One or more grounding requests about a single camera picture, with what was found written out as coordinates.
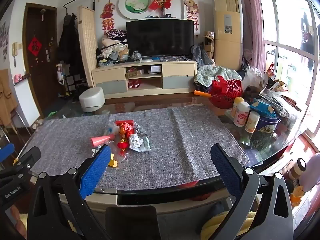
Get grey woven table mat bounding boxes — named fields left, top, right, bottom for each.
left=19, top=106, right=251, bottom=184

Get floral green blanket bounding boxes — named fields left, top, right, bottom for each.
left=194, top=65, right=242, bottom=92

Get pink curtain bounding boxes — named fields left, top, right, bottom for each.
left=237, top=0, right=267, bottom=73

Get dark hanging coats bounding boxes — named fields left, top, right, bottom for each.
left=57, top=13, right=85, bottom=77

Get red fish hanging ornament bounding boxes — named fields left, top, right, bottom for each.
left=100, top=0, right=116, bottom=35

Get cream television stand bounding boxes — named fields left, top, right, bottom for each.
left=91, top=60, right=198, bottom=99

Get brown wooden door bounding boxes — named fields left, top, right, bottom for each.
left=22, top=3, right=62, bottom=117

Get white round stool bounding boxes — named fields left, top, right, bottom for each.
left=79, top=87, right=106, bottom=113

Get clear plastic wrapper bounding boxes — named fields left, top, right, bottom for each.
left=110, top=142, right=133, bottom=163
left=128, top=132, right=152, bottom=152

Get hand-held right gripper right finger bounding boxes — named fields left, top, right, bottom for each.
left=200, top=143, right=294, bottom=240

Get round white wall plaque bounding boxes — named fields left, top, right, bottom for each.
left=118, top=0, right=159, bottom=20

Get white bottle yellow label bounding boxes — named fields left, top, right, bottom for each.
left=245, top=111, right=261, bottom=133

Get white board panel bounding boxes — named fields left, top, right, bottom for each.
left=13, top=78, right=41, bottom=128

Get vase with red flowers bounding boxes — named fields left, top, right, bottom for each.
left=149, top=0, right=174, bottom=18

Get small yellow block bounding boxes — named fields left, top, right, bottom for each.
left=108, top=152, right=119, bottom=167

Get black flat television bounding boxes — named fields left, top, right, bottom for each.
left=126, top=19, right=195, bottom=58

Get blue snack bag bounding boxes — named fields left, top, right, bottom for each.
left=249, top=99, right=278, bottom=118

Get brown jar white lid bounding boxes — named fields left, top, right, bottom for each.
left=287, top=158, right=307, bottom=181

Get white bottle pink label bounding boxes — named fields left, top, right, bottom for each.
left=233, top=102, right=251, bottom=127

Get stacked cardboard boxes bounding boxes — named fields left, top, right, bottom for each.
left=203, top=31, right=215, bottom=59

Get red diamond door decoration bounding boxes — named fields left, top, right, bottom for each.
left=27, top=37, right=43, bottom=59

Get red lantern ornament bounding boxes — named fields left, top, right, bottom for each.
left=117, top=124, right=135, bottom=156

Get wicker folding screen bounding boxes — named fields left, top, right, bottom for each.
left=77, top=5, right=98, bottom=89

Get pale pink bottle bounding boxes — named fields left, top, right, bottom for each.
left=298, top=152, right=320, bottom=192

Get grey jacket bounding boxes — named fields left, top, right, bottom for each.
left=191, top=44, right=214, bottom=67

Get pile of plastic bags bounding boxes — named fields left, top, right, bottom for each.
left=242, top=62, right=303, bottom=121

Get blue round cookie tin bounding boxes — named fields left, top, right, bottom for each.
left=251, top=115, right=282, bottom=151

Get red perforated basket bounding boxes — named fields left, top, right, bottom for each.
left=208, top=76, right=243, bottom=109

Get large window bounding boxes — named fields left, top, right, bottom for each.
left=259, top=0, right=320, bottom=137

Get pile of folded clothes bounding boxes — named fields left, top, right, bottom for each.
left=96, top=29, right=130, bottom=67

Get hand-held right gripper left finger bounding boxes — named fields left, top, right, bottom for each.
left=26, top=144, right=112, bottom=240

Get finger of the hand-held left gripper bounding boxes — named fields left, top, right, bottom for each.
left=0, top=143, right=15, bottom=165
left=13, top=146, right=41, bottom=178

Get crumpled clear plastic wrapper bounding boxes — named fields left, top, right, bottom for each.
left=128, top=132, right=152, bottom=152

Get white bottle yellow cap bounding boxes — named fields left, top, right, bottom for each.
left=231, top=97, right=245, bottom=118

